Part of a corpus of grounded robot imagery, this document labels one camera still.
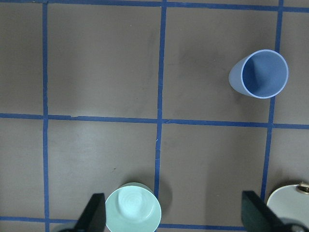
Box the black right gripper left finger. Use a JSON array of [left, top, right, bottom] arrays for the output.
[[73, 193, 106, 232]]

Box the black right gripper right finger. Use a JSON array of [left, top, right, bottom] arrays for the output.
[[241, 191, 290, 232]]

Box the light blue plastic cup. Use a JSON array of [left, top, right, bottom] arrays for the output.
[[228, 49, 289, 99]]

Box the cream white toaster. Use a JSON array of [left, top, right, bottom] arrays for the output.
[[267, 182, 309, 227]]

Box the mint green bowl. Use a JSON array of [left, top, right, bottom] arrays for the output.
[[105, 182, 162, 232]]

